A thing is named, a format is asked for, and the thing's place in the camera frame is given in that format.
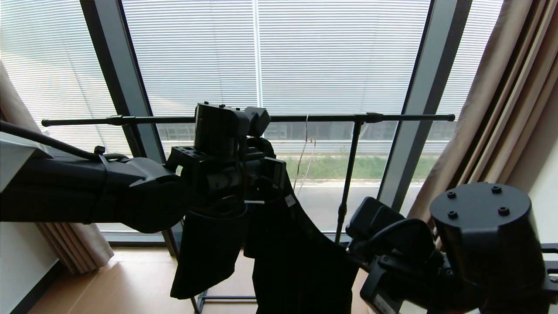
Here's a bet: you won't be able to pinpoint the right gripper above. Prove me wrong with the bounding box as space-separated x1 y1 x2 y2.
360 256 442 314

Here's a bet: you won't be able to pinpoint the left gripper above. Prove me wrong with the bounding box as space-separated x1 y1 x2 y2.
244 156 287 202

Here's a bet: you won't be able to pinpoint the pink clothes hanger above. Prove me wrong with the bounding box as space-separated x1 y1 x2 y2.
293 114 317 195

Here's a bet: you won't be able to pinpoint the black garment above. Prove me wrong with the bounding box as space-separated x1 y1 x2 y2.
243 174 360 314

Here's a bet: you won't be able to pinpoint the black shorts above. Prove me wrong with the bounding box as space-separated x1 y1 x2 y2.
170 137 279 300

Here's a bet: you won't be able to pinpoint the black clothes rack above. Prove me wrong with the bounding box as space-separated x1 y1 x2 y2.
41 113 456 314

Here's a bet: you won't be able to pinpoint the window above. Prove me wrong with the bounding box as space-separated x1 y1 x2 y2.
0 0 506 242

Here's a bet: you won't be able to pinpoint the brown curtain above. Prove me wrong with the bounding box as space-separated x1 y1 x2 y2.
408 0 558 227
0 61 115 274

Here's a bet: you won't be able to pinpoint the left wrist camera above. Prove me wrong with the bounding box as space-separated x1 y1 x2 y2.
244 107 272 138

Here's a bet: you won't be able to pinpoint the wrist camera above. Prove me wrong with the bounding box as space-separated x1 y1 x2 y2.
244 107 272 138
346 196 434 262

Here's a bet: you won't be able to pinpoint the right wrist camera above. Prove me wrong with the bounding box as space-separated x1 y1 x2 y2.
346 196 434 262

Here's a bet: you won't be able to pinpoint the black cable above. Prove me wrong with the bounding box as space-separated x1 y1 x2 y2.
0 121 103 162

